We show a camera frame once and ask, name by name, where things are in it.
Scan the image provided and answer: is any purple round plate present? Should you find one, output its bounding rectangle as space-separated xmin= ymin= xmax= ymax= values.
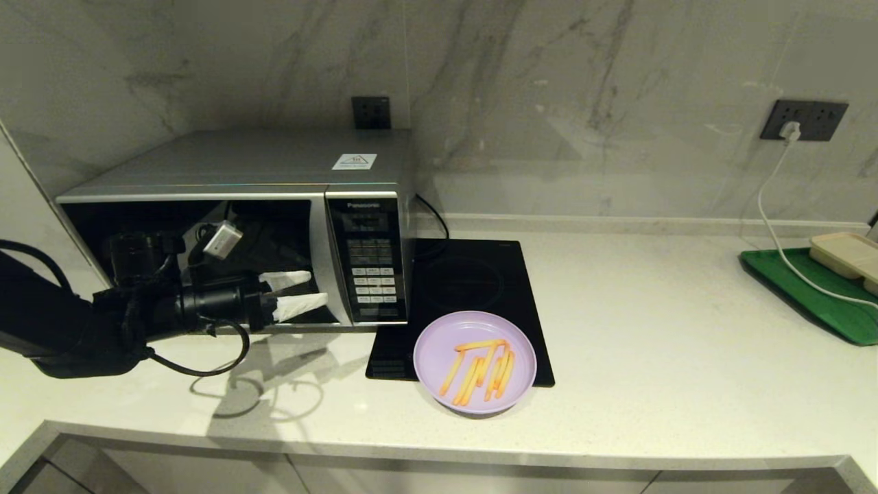
xmin=413 ymin=311 xmax=538 ymax=416

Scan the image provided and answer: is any silver Panasonic microwave oven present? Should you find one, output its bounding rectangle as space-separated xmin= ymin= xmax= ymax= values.
xmin=55 ymin=129 xmax=416 ymax=329

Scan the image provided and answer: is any black induction cooktop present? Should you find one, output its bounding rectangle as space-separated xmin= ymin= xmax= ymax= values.
xmin=365 ymin=239 xmax=555 ymax=388

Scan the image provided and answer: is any grey cabinet door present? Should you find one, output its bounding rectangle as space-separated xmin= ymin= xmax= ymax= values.
xmin=288 ymin=453 xmax=663 ymax=494
xmin=641 ymin=468 xmax=841 ymax=494

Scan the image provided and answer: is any green plastic tray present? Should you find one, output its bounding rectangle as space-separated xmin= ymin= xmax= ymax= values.
xmin=739 ymin=248 xmax=878 ymax=346

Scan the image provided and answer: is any beige food container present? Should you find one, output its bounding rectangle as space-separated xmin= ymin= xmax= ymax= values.
xmin=809 ymin=232 xmax=878 ymax=297

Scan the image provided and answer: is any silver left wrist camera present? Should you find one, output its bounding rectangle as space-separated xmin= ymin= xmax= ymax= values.
xmin=202 ymin=221 xmax=245 ymax=260

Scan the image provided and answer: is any smooth black robot cable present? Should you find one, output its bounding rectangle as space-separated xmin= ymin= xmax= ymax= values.
xmin=145 ymin=317 xmax=252 ymax=378

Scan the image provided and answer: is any black wall socket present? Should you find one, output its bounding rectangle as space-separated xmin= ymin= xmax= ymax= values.
xmin=352 ymin=96 xmax=392 ymax=130
xmin=759 ymin=99 xmax=809 ymax=141
xmin=804 ymin=101 xmax=850 ymax=143

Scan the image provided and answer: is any white power cable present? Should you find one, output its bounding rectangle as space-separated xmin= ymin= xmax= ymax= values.
xmin=756 ymin=137 xmax=878 ymax=307

